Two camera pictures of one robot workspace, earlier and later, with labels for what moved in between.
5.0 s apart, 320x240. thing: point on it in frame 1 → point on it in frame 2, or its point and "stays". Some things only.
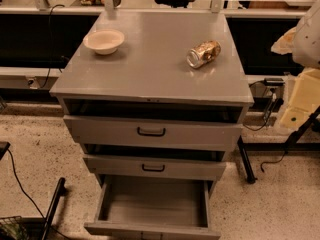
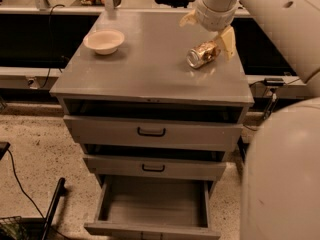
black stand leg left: [60, 192] stays
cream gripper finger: [304, 99] → [228, 39]
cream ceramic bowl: [104, 41] stays
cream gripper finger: [285, 43] → [191, 18]
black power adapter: [274, 81] stays
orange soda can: [203, 53] stays
